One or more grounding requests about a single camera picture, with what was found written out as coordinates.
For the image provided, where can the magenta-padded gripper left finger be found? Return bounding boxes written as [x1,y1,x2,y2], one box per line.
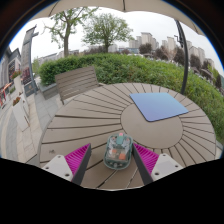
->
[40,143,92,186]

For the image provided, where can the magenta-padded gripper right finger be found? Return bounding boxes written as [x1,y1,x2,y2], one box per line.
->
[131,142,184,186]

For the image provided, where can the transparent green computer mouse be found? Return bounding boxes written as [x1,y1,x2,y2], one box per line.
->
[103,132,134,171]

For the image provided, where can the blue mouse pad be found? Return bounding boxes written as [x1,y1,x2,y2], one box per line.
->
[129,92,190,123]

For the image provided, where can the white flower planter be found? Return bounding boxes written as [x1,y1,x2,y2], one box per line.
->
[11,94,31,132]

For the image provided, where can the brown slatted chair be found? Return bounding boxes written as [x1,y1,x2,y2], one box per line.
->
[54,65,101,105]

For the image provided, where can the green hedge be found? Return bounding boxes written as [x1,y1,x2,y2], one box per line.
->
[38,53,224,144]

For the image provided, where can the dark curved parasol pole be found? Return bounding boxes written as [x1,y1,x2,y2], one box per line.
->
[174,19,190,96]

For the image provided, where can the dark sign pillar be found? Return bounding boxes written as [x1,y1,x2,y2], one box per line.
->
[20,25,40,98]

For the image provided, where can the distant apartment buildings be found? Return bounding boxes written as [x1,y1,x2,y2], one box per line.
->
[128,31,216,71]

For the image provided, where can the bare-trunked sparse tree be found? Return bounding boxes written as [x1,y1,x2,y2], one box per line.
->
[43,7,99,58]

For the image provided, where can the round leafy tree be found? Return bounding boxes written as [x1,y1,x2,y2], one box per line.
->
[81,12,134,54]

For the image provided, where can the beige parasol canopy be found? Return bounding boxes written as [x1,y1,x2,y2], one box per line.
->
[31,0,205,36]

